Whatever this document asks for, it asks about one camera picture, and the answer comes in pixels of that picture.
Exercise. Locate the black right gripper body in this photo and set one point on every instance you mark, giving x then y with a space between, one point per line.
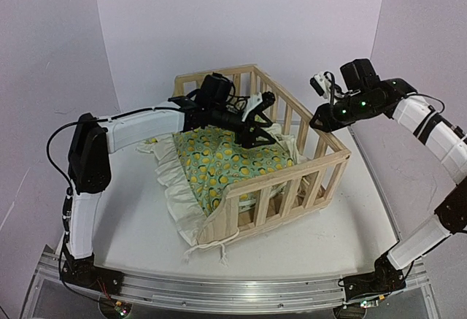
356 109

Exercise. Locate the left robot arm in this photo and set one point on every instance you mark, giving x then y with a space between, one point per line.
94 139

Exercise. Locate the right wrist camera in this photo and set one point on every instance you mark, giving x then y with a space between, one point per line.
322 82

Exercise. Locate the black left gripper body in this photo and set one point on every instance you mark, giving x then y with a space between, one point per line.
218 115

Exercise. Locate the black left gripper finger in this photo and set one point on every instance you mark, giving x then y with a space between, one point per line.
253 136
267 99

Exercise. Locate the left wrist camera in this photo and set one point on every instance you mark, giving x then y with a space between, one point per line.
252 103

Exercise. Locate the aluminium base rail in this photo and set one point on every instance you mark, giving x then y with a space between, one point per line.
58 290

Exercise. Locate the wooden pet bed frame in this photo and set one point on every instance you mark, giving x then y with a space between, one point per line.
263 203

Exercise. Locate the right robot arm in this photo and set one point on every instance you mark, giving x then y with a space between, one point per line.
446 144

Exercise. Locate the lemon print bed cushion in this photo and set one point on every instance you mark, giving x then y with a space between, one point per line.
195 167

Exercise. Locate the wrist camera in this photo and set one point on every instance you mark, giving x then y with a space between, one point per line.
322 82
252 103

